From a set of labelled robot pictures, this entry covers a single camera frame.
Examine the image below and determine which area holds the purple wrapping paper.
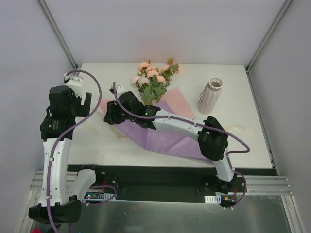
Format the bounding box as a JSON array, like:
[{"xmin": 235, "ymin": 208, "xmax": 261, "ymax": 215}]
[{"xmin": 116, "ymin": 99, "xmax": 214, "ymax": 165}]

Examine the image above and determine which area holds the cream printed ribbon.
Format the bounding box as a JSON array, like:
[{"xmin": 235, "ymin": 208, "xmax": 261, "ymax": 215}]
[{"xmin": 85, "ymin": 118, "xmax": 253, "ymax": 140}]

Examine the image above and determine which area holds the pink wrapping paper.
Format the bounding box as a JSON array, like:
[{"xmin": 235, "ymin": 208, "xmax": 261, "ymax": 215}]
[{"xmin": 155, "ymin": 87, "xmax": 196, "ymax": 119}]

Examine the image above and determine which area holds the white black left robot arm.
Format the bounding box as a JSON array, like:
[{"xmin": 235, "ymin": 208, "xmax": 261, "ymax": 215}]
[{"xmin": 29, "ymin": 85, "xmax": 103, "ymax": 224}]

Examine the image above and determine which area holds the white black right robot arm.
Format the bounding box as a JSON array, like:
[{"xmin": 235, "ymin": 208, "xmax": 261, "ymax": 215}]
[{"xmin": 103, "ymin": 91, "xmax": 236, "ymax": 193}]

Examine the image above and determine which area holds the white ribbed ceramic vase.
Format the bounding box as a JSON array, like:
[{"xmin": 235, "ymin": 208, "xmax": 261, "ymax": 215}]
[{"xmin": 198, "ymin": 78, "xmax": 223, "ymax": 115}]

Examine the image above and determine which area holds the pink flower bouquet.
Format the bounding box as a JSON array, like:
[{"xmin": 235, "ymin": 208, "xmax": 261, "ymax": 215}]
[{"xmin": 131, "ymin": 58, "xmax": 182, "ymax": 105}]

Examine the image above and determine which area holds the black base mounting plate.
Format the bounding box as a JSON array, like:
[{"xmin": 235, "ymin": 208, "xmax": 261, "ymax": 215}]
[{"xmin": 68, "ymin": 165, "xmax": 276, "ymax": 203}]

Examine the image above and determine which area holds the red object at bottom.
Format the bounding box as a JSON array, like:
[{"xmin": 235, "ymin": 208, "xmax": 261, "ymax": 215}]
[{"xmin": 31, "ymin": 228, "xmax": 42, "ymax": 233}]

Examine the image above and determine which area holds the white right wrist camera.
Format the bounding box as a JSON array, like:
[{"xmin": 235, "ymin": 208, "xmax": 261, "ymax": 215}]
[{"xmin": 109, "ymin": 84, "xmax": 127, "ymax": 96}]

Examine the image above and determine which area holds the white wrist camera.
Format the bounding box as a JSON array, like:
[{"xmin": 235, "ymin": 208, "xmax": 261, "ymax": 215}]
[
  {"xmin": 109, "ymin": 84, "xmax": 127, "ymax": 96},
  {"xmin": 64, "ymin": 74, "xmax": 83, "ymax": 98}
]

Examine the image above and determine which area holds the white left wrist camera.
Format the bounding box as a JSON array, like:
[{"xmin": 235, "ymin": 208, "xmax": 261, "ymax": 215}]
[{"xmin": 64, "ymin": 74, "xmax": 83, "ymax": 98}]

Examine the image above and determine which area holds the left aluminium side rail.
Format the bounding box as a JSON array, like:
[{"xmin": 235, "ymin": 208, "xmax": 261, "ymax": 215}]
[{"xmin": 43, "ymin": 69, "xmax": 81, "ymax": 170}]

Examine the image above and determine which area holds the aluminium side rail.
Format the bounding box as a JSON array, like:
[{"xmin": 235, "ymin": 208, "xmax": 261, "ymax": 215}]
[
  {"xmin": 43, "ymin": 69, "xmax": 81, "ymax": 170},
  {"xmin": 245, "ymin": 69, "xmax": 279, "ymax": 175}
]

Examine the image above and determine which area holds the left slotted cable duct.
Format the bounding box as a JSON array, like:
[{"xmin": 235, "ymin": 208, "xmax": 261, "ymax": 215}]
[{"xmin": 84, "ymin": 192, "xmax": 117, "ymax": 202}]

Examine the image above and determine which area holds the slotted cable duct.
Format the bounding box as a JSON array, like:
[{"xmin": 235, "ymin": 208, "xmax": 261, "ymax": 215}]
[
  {"xmin": 84, "ymin": 192, "xmax": 117, "ymax": 202},
  {"xmin": 204, "ymin": 193, "xmax": 236, "ymax": 204}
]

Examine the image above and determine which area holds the left aluminium frame post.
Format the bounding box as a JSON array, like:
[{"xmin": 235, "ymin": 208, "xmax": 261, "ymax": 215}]
[{"xmin": 36, "ymin": 0, "xmax": 79, "ymax": 69}]

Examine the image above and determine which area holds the aluminium frame post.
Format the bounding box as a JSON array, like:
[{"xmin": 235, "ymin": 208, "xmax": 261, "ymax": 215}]
[
  {"xmin": 36, "ymin": 0, "xmax": 79, "ymax": 69},
  {"xmin": 245, "ymin": 0, "xmax": 293, "ymax": 73}
]

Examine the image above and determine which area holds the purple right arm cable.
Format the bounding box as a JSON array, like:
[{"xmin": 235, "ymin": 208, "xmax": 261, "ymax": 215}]
[{"xmin": 113, "ymin": 82, "xmax": 251, "ymax": 214}]

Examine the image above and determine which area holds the right aluminium side rail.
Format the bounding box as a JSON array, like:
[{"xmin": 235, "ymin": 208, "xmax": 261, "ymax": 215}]
[{"xmin": 245, "ymin": 69, "xmax": 279, "ymax": 175}]

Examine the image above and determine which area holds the right aluminium frame post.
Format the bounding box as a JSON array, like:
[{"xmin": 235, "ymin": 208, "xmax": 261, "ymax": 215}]
[{"xmin": 245, "ymin": 0, "xmax": 293, "ymax": 73}]

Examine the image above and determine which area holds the right slotted cable duct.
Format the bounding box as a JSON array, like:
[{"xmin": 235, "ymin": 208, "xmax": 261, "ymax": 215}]
[{"xmin": 204, "ymin": 193, "xmax": 236, "ymax": 204}]

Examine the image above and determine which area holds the aluminium front frame rail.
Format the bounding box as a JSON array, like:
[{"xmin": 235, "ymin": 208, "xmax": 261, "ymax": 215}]
[{"xmin": 30, "ymin": 171, "xmax": 294, "ymax": 196}]

